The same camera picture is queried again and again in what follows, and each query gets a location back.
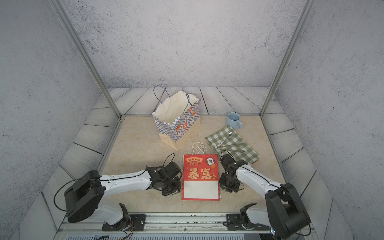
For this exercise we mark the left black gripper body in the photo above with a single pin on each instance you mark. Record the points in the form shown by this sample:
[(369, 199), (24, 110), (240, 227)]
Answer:
[(172, 187)]

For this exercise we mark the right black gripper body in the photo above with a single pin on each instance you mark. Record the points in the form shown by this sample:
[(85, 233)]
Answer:
[(225, 182)]

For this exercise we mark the red and white paper bag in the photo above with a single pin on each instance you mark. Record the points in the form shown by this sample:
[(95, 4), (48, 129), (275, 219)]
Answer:
[(200, 175)]

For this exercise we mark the blue checkered paper bag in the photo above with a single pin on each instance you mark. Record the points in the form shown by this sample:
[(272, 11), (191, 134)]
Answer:
[(177, 117)]

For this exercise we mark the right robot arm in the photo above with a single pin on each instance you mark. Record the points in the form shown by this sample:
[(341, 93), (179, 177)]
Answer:
[(285, 213)]

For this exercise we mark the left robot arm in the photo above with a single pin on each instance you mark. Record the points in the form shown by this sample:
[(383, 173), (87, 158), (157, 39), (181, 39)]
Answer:
[(87, 198)]

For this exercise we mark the green checkered cloth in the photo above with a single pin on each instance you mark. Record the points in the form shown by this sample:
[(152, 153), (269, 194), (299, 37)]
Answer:
[(235, 146)]

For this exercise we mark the metal spoon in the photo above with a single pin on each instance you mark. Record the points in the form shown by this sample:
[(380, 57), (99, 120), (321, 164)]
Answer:
[(229, 135)]

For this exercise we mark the light blue mug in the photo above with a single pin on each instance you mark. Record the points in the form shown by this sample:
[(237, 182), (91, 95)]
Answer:
[(233, 120)]

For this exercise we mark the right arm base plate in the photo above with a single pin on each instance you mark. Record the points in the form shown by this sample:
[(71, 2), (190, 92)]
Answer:
[(235, 222)]

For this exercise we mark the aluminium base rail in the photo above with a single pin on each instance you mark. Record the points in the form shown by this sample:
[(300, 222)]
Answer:
[(162, 226)]

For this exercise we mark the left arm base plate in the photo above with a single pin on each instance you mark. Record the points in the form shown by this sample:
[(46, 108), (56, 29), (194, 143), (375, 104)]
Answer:
[(135, 223)]

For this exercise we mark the left metal frame post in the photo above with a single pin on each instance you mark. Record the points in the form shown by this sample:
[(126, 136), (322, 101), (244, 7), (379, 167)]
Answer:
[(70, 30)]

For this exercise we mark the metal frame post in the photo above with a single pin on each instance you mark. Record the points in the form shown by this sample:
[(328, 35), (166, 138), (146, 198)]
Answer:
[(70, 30), (309, 4)]

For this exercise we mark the right metal frame post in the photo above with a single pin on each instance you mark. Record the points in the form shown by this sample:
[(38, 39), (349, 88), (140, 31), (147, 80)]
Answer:
[(309, 4)]

